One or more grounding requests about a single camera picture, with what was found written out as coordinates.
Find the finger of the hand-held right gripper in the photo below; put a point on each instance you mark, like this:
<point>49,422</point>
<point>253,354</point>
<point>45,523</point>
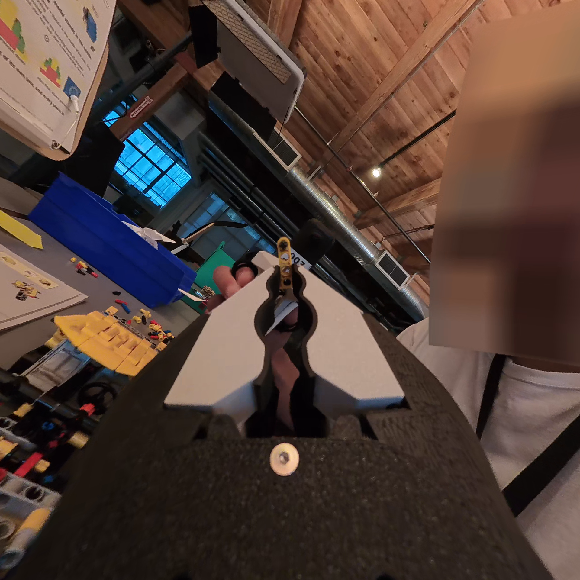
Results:
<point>281,317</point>
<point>265,260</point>

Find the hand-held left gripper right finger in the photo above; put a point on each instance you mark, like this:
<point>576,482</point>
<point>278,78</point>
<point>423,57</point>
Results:
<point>353,362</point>

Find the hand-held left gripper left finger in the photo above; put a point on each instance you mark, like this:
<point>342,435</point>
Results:
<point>213,362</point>

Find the small yellow angled beam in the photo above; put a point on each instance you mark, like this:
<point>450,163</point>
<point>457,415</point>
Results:
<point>284,267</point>

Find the grey desk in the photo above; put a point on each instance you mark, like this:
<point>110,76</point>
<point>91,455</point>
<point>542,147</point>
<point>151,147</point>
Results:
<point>104,281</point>

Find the person's right hand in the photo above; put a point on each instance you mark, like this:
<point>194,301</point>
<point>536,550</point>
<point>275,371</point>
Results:
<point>224,285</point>

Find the green upright panel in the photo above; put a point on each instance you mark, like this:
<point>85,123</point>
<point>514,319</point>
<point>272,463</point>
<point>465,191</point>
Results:
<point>210,274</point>

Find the brown toy model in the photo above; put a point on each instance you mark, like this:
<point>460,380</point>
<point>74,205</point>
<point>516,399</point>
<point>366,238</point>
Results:
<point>207,291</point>

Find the partly built yellow toy car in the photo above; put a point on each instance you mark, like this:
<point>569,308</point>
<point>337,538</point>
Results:
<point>108,344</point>

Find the crumpled white papers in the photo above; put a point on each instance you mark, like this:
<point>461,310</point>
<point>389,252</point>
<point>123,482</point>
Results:
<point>147,233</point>

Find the small heap of coloured pins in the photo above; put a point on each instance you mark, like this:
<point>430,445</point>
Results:
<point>81,267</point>

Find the blue storage bin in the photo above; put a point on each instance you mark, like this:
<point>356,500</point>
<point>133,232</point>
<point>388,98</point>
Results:
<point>90,226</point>

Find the white t-shirt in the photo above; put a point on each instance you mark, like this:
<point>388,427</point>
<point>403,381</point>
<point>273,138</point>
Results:
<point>534,408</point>

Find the open instruction booklet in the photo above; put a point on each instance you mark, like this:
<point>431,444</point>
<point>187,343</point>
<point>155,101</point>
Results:
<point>27,308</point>

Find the black monitor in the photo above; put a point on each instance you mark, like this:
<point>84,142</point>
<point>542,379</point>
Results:
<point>95,167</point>

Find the yellow flat panel piece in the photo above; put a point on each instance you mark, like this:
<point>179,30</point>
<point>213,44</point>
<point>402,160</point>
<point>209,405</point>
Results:
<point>18,230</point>

